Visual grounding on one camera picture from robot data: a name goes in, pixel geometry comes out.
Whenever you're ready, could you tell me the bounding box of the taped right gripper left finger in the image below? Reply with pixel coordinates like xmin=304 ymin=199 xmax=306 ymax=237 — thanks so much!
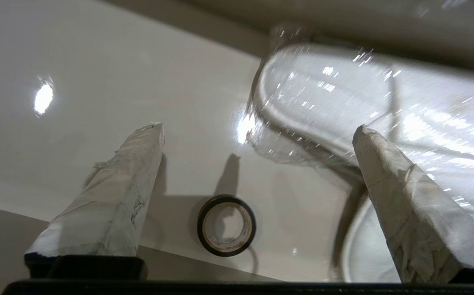
xmin=24 ymin=122 xmax=166 ymax=281

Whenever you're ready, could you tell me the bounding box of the black tape roll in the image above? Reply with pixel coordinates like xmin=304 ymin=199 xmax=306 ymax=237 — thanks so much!
xmin=197 ymin=195 xmax=257 ymax=257

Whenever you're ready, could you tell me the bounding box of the grey cabinet drawer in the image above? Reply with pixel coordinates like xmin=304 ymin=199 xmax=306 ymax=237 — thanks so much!
xmin=0 ymin=0 xmax=474 ymax=283

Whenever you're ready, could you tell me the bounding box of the white slippers pair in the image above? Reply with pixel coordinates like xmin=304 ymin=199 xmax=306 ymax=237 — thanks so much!
xmin=245 ymin=27 xmax=474 ymax=218

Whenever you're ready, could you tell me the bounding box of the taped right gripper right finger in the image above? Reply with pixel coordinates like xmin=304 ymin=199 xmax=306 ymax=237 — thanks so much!
xmin=352 ymin=125 xmax=474 ymax=284

